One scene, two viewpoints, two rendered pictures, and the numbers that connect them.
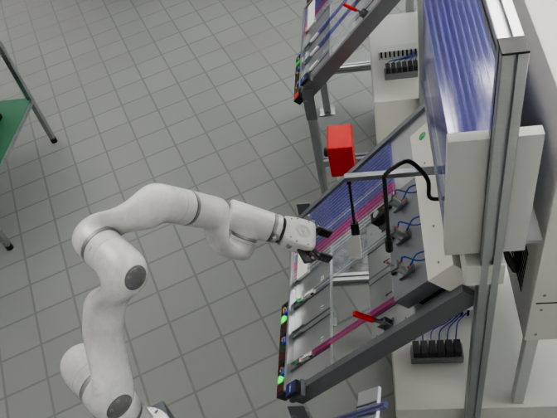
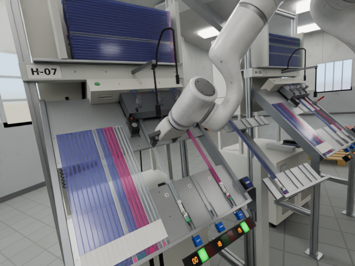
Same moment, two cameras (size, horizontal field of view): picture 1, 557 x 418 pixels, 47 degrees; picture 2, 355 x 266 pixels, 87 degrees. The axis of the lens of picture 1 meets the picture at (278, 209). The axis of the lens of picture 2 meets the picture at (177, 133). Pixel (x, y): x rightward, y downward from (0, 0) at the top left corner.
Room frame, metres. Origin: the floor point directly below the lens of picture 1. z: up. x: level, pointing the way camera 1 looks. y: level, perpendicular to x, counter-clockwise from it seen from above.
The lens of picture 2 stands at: (1.66, 0.43, 1.18)
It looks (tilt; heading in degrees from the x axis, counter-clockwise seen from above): 10 degrees down; 224
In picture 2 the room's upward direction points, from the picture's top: 5 degrees counter-clockwise
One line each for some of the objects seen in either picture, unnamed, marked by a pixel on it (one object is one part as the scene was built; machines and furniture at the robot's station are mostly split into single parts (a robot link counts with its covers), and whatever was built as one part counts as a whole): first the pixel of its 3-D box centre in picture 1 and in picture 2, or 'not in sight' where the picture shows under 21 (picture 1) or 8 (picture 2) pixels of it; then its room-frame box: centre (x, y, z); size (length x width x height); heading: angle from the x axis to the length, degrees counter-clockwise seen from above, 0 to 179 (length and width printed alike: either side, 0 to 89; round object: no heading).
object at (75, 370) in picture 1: (99, 385); not in sight; (0.93, 0.58, 1.00); 0.19 x 0.12 x 0.24; 34
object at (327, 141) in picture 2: not in sight; (282, 146); (-0.29, -0.06, 0.65); 1.01 x 0.73 x 1.29; 76
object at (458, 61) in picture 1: (462, 108); (124, 36); (1.06, -0.45, 1.52); 0.51 x 0.13 x 0.27; 166
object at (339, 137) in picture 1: (348, 201); not in sight; (1.90, -0.31, 0.39); 0.24 x 0.24 x 0.78; 76
